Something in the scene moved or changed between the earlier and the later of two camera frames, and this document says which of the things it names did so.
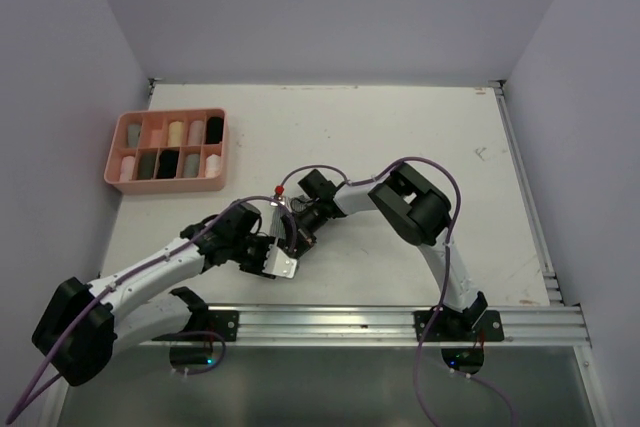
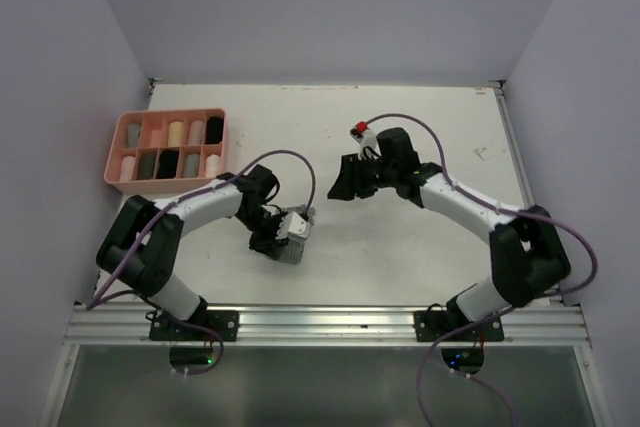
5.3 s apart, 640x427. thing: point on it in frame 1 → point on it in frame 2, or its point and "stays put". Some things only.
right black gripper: [305, 238] → [349, 181]
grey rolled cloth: [192, 166] stays put
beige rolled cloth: [196, 133] stays put
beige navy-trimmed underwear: [175, 134] stays put
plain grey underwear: [133, 135] stays put
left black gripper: [257, 268] → [268, 245]
